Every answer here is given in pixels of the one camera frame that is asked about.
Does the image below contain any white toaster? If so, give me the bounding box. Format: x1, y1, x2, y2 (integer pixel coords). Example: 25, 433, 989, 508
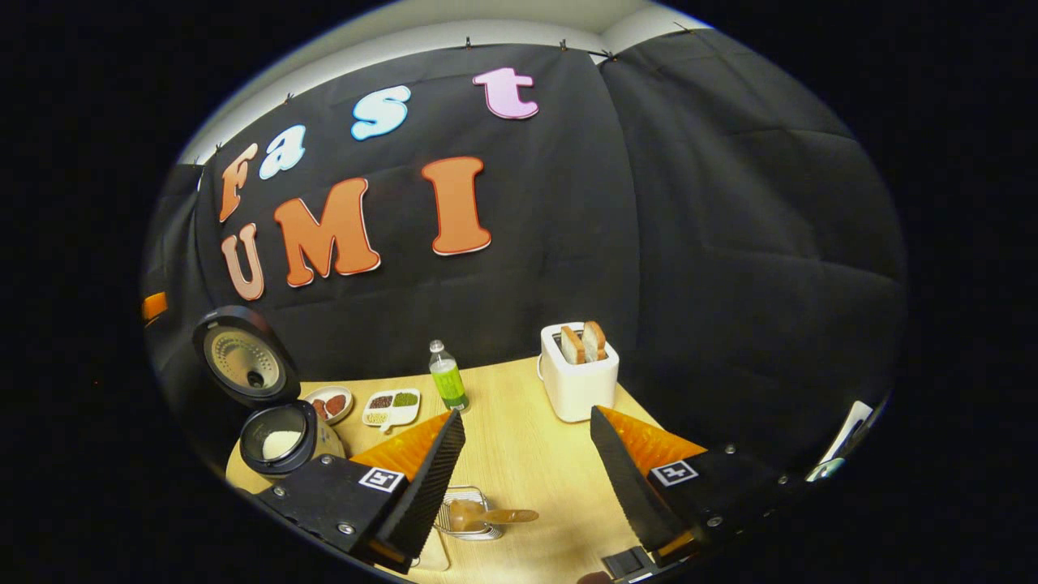
539, 321, 620, 423

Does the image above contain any dark grey rice cooker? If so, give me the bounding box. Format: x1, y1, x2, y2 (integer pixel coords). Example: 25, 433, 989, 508
192, 305, 345, 481

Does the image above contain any small black box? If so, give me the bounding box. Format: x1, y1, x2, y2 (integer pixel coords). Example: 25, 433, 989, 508
604, 546, 656, 581

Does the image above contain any black backdrop cloth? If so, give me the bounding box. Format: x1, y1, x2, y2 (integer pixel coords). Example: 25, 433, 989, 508
142, 28, 907, 487

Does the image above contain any wooden spoon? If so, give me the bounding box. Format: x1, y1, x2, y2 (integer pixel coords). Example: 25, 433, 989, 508
448, 499, 540, 534

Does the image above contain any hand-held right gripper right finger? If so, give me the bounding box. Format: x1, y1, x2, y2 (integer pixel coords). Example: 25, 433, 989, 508
588, 406, 812, 569

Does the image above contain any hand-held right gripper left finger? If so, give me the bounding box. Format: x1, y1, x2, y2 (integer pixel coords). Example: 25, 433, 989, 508
253, 410, 467, 575

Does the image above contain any green drink bottle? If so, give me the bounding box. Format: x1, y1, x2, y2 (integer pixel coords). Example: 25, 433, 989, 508
428, 340, 470, 414

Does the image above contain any divided white grain dish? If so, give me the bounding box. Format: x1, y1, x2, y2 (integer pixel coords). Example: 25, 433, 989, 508
362, 388, 422, 433

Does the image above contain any round white plate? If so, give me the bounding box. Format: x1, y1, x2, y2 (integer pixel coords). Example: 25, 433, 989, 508
302, 386, 354, 426

